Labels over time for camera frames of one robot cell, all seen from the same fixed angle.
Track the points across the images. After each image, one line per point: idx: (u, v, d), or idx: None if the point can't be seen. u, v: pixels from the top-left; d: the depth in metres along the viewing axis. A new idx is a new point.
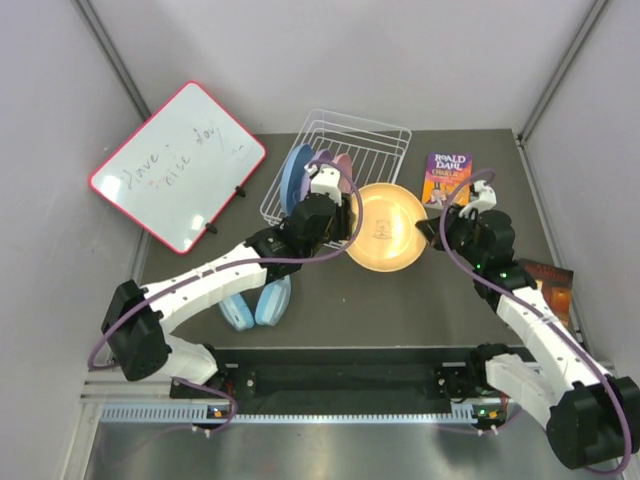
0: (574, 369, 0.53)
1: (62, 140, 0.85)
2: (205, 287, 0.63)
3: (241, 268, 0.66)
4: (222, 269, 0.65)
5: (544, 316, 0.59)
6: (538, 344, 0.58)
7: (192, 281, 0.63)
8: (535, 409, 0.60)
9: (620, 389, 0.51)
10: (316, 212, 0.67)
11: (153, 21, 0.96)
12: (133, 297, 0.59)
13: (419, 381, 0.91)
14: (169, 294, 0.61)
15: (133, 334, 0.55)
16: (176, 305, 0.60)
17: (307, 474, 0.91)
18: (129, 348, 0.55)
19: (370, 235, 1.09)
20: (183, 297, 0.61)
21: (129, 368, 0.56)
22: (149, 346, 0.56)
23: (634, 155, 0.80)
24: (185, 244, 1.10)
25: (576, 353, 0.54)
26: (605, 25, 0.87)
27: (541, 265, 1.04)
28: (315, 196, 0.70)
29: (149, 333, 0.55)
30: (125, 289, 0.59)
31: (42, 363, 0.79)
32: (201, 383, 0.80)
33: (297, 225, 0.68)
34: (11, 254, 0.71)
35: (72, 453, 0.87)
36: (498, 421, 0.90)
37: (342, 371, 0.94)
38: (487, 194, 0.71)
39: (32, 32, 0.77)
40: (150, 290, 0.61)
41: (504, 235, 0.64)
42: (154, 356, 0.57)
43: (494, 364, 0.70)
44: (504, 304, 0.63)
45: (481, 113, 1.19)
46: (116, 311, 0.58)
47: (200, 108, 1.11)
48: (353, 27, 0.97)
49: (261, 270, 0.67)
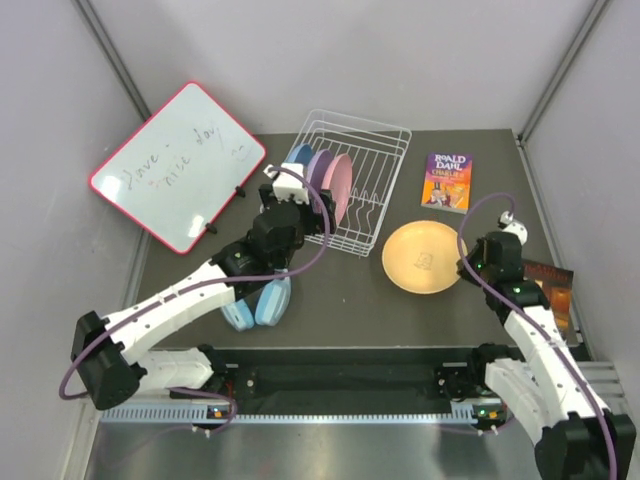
0: (572, 398, 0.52)
1: (62, 140, 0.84)
2: (168, 312, 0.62)
3: (206, 289, 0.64)
4: (185, 292, 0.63)
5: (551, 341, 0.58)
6: (540, 367, 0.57)
7: (154, 308, 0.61)
8: (528, 424, 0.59)
9: (615, 425, 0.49)
10: (277, 225, 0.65)
11: (153, 21, 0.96)
12: (95, 330, 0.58)
13: (419, 382, 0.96)
14: (131, 324, 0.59)
15: (96, 368, 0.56)
16: (138, 336, 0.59)
17: (307, 475, 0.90)
18: (94, 380, 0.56)
19: (410, 263, 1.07)
20: (145, 326, 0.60)
21: (97, 398, 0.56)
22: (113, 378, 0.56)
23: (634, 157, 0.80)
24: (185, 244, 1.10)
25: (577, 382, 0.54)
26: (606, 27, 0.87)
27: (541, 265, 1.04)
28: (273, 207, 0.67)
29: (109, 366, 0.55)
30: (86, 322, 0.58)
31: (42, 364, 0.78)
32: (197, 387, 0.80)
33: (260, 239, 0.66)
34: (11, 254, 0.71)
35: (72, 454, 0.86)
36: (498, 421, 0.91)
37: (342, 371, 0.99)
38: (519, 229, 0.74)
39: (32, 31, 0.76)
40: (112, 321, 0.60)
41: (513, 246, 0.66)
42: (122, 386, 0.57)
43: (494, 368, 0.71)
44: (512, 320, 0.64)
45: (481, 113, 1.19)
46: (80, 343, 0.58)
47: (200, 108, 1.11)
48: (354, 27, 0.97)
49: (227, 290, 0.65)
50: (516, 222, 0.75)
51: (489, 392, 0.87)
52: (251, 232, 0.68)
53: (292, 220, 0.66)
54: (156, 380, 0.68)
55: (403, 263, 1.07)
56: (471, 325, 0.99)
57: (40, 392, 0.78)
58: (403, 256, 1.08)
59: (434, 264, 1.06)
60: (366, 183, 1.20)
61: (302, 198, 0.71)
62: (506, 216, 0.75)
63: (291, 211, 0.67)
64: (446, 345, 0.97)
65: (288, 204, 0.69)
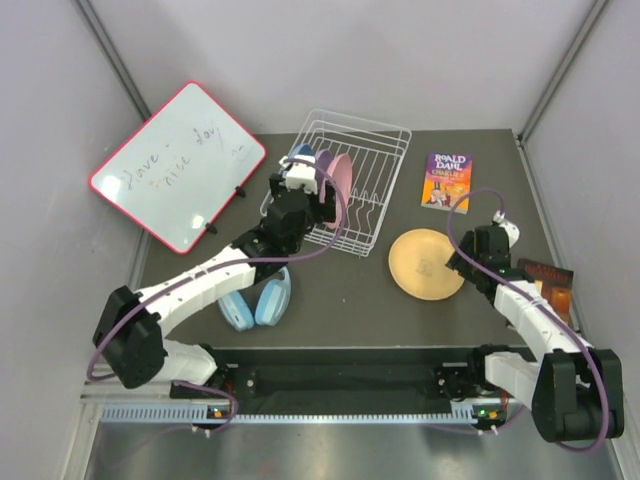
0: (557, 340, 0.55)
1: (62, 141, 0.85)
2: (199, 286, 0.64)
3: (231, 268, 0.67)
4: (213, 270, 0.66)
5: (533, 299, 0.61)
6: (528, 324, 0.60)
7: (184, 283, 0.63)
8: (524, 394, 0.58)
9: (601, 361, 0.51)
10: (289, 209, 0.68)
11: (153, 21, 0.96)
12: (127, 302, 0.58)
13: (419, 381, 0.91)
14: (164, 296, 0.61)
15: (130, 339, 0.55)
16: (173, 305, 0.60)
17: (307, 475, 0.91)
18: (127, 351, 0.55)
19: (411, 269, 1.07)
20: (179, 298, 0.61)
21: (128, 372, 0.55)
22: (147, 350, 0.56)
23: (634, 156, 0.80)
24: (185, 244, 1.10)
25: (560, 328, 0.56)
26: (606, 27, 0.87)
27: (541, 265, 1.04)
28: (282, 195, 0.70)
29: (146, 336, 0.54)
30: (118, 295, 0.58)
31: (41, 364, 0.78)
32: (201, 383, 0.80)
33: (274, 225, 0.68)
34: (12, 254, 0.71)
35: (73, 454, 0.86)
36: (498, 421, 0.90)
37: (342, 371, 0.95)
38: (511, 229, 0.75)
39: (32, 31, 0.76)
40: (144, 294, 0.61)
41: (496, 233, 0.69)
42: (150, 360, 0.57)
43: (493, 358, 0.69)
44: (500, 293, 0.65)
45: (481, 113, 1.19)
46: (109, 318, 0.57)
47: (200, 108, 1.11)
48: (353, 27, 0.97)
49: (250, 270, 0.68)
50: (508, 222, 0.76)
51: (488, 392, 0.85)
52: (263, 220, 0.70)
53: (302, 204, 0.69)
54: (170, 367, 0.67)
55: (406, 269, 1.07)
56: (471, 325, 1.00)
57: (40, 391, 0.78)
58: (405, 261, 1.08)
59: (434, 271, 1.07)
60: (366, 183, 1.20)
61: (312, 189, 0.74)
62: (498, 215, 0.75)
63: (301, 197, 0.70)
64: (446, 345, 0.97)
65: (297, 192, 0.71)
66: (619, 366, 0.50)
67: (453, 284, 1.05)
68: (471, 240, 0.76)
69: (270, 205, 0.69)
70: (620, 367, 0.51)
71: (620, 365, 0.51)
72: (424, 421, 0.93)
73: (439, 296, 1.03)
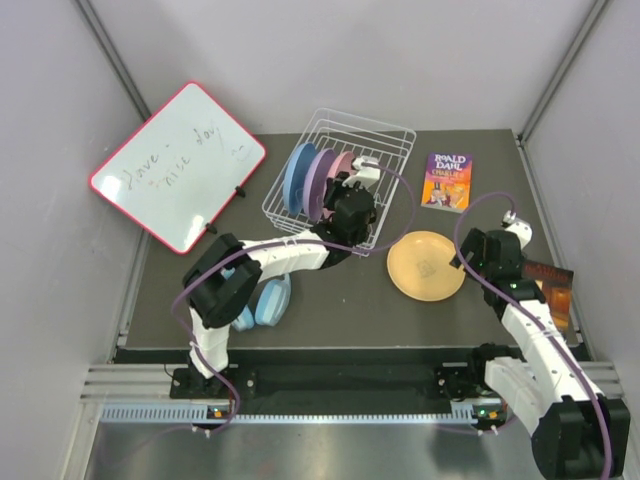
0: (566, 383, 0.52)
1: (62, 140, 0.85)
2: (289, 252, 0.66)
3: (314, 245, 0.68)
4: (302, 243, 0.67)
5: (545, 330, 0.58)
6: (536, 356, 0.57)
7: (279, 245, 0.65)
8: (525, 417, 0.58)
9: (609, 410, 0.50)
10: (357, 209, 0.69)
11: (154, 20, 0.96)
12: (231, 247, 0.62)
13: (419, 381, 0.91)
14: (261, 252, 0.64)
15: (232, 277, 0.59)
16: (265, 261, 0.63)
17: (307, 475, 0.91)
18: (227, 289, 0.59)
19: (411, 271, 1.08)
20: (273, 256, 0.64)
21: (216, 311, 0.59)
22: (243, 292, 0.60)
23: (634, 156, 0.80)
24: (185, 245, 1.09)
25: (571, 368, 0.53)
26: (606, 27, 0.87)
27: (541, 265, 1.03)
28: (351, 195, 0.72)
29: (249, 275, 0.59)
30: (224, 239, 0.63)
31: (42, 364, 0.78)
32: (206, 375, 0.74)
33: (342, 220, 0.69)
34: (11, 253, 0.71)
35: (73, 454, 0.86)
36: (498, 421, 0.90)
37: (341, 371, 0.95)
38: (523, 229, 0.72)
39: (32, 31, 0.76)
40: (246, 245, 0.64)
41: (510, 242, 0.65)
42: (237, 305, 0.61)
43: (494, 365, 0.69)
44: (508, 313, 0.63)
45: (480, 114, 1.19)
46: (210, 259, 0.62)
47: (200, 109, 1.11)
48: (354, 27, 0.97)
49: (325, 253, 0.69)
50: (520, 221, 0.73)
51: (489, 392, 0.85)
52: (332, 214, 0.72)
53: (369, 204, 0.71)
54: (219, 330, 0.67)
55: (405, 272, 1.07)
56: (471, 325, 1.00)
57: (40, 392, 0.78)
58: (405, 264, 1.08)
59: (433, 271, 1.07)
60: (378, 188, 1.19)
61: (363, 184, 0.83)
62: (508, 216, 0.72)
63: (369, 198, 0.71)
64: (446, 346, 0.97)
65: (361, 191, 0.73)
66: (628, 417, 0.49)
67: (454, 282, 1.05)
68: (477, 243, 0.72)
69: (339, 201, 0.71)
70: (628, 418, 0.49)
71: (629, 416, 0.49)
72: (438, 421, 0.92)
73: (439, 296, 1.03)
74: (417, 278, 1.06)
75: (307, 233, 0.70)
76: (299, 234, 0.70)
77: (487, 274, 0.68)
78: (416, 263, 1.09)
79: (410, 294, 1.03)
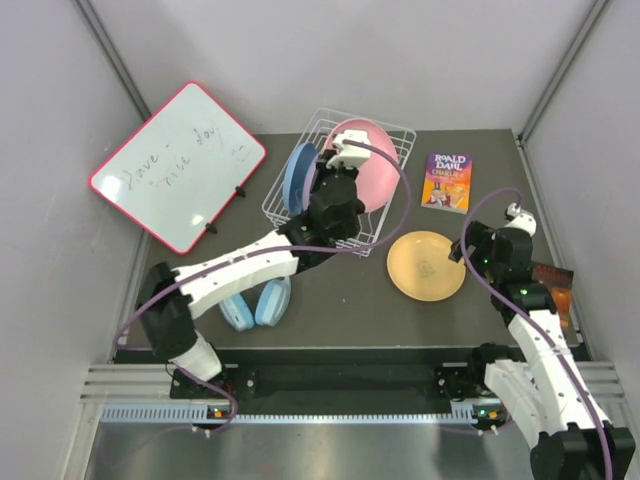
0: (572, 408, 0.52)
1: (62, 140, 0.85)
2: (236, 273, 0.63)
3: (272, 256, 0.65)
4: (253, 256, 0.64)
5: (555, 347, 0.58)
6: (541, 373, 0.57)
7: (223, 267, 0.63)
8: (524, 428, 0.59)
9: (613, 438, 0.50)
10: (333, 200, 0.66)
11: (154, 20, 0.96)
12: (164, 280, 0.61)
13: (419, 382, 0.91)
14: (201, 279, 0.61)
15: (163, 315, 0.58)
16: (207, 290, 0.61)
17: (307, 475, 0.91)
18: (158, 328, 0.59)
19: (412, 271, 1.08)
20: (214, 282, 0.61)
21: (158, 347, 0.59)
22: (178, 328, 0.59)
23: (634, 156, 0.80)
24: (184, 245, 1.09)
25: (579, 392, 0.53)
26: (606, 27, 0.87)
27: (541, 265, 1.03)
28: (330, 185, 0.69)
29: (176, 315, 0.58)
30: (158, 271, 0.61)
31: (42, 364, 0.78)
32: (205, 379, 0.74)
33: (318, 215, 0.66)
34: (11, 253, 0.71)
35: (73, 453, 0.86)
36: (498, 421, 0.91)
37: (342, 371, 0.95)
38: (528, 220, 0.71)
39: (32, 32, 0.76)
40: (182, 273, 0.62)
41: (522, 245, 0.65)
42: (182, 335, 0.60)
43: (494, 369, 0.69)
44: (517, 324, 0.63)
45: (480, 114, 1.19)
46: (147, 292, 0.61)
47: (200, 109, 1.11)
48: (354, 27, 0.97)
49: (292, 259, 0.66)
50: (524, 214, 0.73)
51: (489, 392, 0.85)
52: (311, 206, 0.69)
53: (347, 196, 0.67)
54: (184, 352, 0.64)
55: (405, 273, 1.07)
56: (471, 325, 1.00)
57: (40, 392, 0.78)
58: (405, 264, 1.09)
59: (433, 271, 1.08)
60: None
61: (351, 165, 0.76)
62: (513, 208, 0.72)
63: (349, 189, 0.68)
64: (446, 345, 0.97)
65: (344, 180, 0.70)
66: (631, 446, 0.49)
67: (454, 282, 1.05)
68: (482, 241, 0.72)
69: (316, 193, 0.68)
70: (632, 447, 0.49)
71: (632, 445, 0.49)
72: (439, 421, 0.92)
73: (436, 296, 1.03)
74: (417, 278, 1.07)
75: (273, 236, 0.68)
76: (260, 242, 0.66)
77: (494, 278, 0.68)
78: (416, 263, 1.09)
79: (409, 293, 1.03)
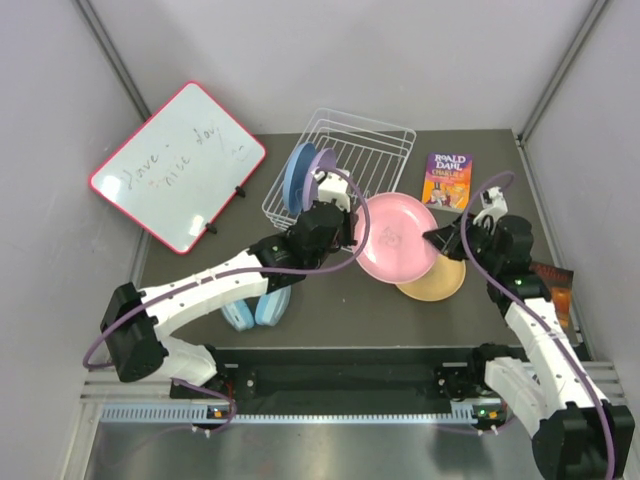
0: (571, 388, 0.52)
1: (62, 140, 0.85)
2: (202, 294, 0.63)
3: (242, 277, 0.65)
4: (222, 276, 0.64)
5: (550, 331, 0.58)
6: (539, 358, 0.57)
7: (190, 288, 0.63)
8: (525, 417, 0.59)
9: (613, 416, 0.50)
10: (321, 221, 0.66)
11: (154, 20, 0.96)
12: (130, 301, 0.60)
13: (419, 381, 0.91)
14: (167, 300, 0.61)
15: (128, 338, 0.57)
16: (171, 312, 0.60)
17: (307, 475, 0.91)
18: (122, 350, 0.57)
19: None
20: (180, 304, 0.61)
21: (122, 369, 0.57)
22: (142, 351, 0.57)
23: (634, 157, 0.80)
24: (184, 246, 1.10)
25: (576, 373, 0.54)
26: (606, 27, 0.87)
27: (541, 265, 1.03)
28: (321, 206, 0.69)
29: (141, 338, 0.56)
30: (123, 292, 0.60)
31: (42, 363, 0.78)
32: (199, 383, 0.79)
33: (302, 235, 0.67)
34: (11, 253, 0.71)
35: (73, 453, 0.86)
36: (498, 421, 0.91)
37: (342, 371, 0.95)
38: (499, 200, 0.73)
39: (31, 31, 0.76)
40: (148, 294, 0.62)
41: (522, 239, 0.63)
42: (149, 359, 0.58)
43: (494, 366, 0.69)
44: (513, 311, 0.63)
45: (481, 113, 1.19)
46: (113, 313, 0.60)
47: (200, 109, 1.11)
48: (354, 27, 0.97)
49: (262, 280, 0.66)
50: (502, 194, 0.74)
51: (489, 392, 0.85)
52: (292, 228, 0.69)
53: (336, 221, 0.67)
54: (167, 367, 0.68)
55: None
56: (471, 325, 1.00)
57: (40, 392, 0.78)
58: None
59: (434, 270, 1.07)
60: (387, 167, 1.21)
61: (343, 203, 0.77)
62: (493, 191, 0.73)
63: (335, 212, 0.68)
64: (446, 345, 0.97)
65: (328, 205, 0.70)
66: (632, 424, 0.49)
67: (454, 282, 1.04)
68: (480, 240, 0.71)
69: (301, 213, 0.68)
70: (632, 425, 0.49)
71: (632, 423, 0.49)
72: (438, 422, 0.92)
73: (436, 296, 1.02)
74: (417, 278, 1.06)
75: (242, 257, 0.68)
76: (229, 263, 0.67)
77: (491, 269, 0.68)
78: None
79: (407, 292, 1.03)
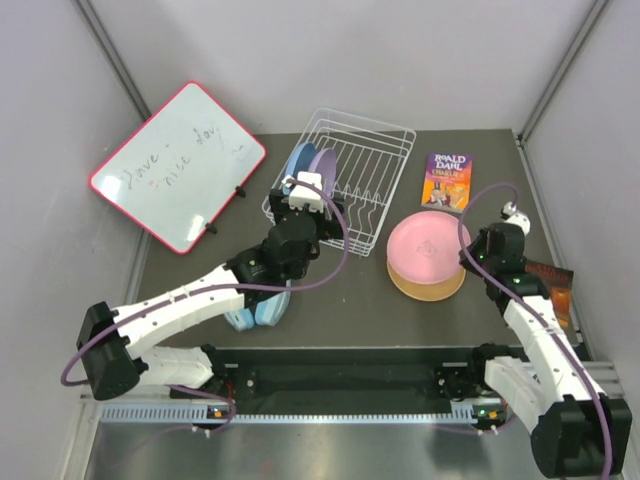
0: (568, 382, 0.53)
1: (62, 140, 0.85)
2: (178, 311, 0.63)
3: (216, 292, 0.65)
4: (196, 294, 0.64)
5: (548, 327, 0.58)
6: (537, 352, 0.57)
7: (164, 306, 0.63)
8: (525, 415, 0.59)
9: (610, 409, 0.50)
10: (291, 236, 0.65)
11: (154, 21, 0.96)
12: (103, 320, 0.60)
13: (419, 381, 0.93)
14: (140, 319, 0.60)
15: (101, 358, 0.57)
16: (145, 331, 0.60)
17: (307, 475, 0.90)
18: (96, 369, 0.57)
19: None
20: (153, 322, 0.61)
21: (97, 388, 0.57)
22: (115, 371, 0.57)
23: (634, 156, 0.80)
24: (182, 246, 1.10)
25: (573, 367, 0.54)
26: (605, 27, 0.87)
27: (541, 265, 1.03)
28: (289, 218, 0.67)
29: (113, 359, 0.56)
30: (96, 310, 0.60)
31: (42, 363, 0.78)
32: (197, 386, 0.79)
33: (274, 249, 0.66)
34: (11, 253, 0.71)
35: (73, 453, 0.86)
36: (498, 421, 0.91)
37: (342, 370, 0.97)
38: (523, 220, 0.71)
39: (31, 31, 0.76)
40: (121, 313, 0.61)
41: (514, 236, 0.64)
42: (124, 379, 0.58)
43: (494, 365, 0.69)
44: (511, 308, 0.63)
45: (481, 113, 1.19)
46: (87, 332, 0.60)
47: (200, 109, 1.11)
48: (354, 27, 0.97)
49: (238, 295, 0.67)
50: (520, 214, 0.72)
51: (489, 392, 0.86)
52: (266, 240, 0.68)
53: (306, 232, 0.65)
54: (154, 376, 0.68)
55: None
56: (471, 326, 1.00)
57: (40, 392, 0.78)
58: None
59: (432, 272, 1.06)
60: (387, 167, 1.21)
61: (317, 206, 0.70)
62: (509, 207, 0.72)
63: (307, 222, 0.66)
64: (445, 346, 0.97)
65: (301, 217, 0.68)
66: (628, 416, 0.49)
67: (455, 282, 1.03)
68: (480, 245, 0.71)
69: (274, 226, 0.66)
70: (630, 417, 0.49)
71: (630, 416, 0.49)
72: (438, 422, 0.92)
73: (436, 296, 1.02)
74: None
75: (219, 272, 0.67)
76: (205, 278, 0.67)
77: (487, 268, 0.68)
78: None
79: (407, 292, 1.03)
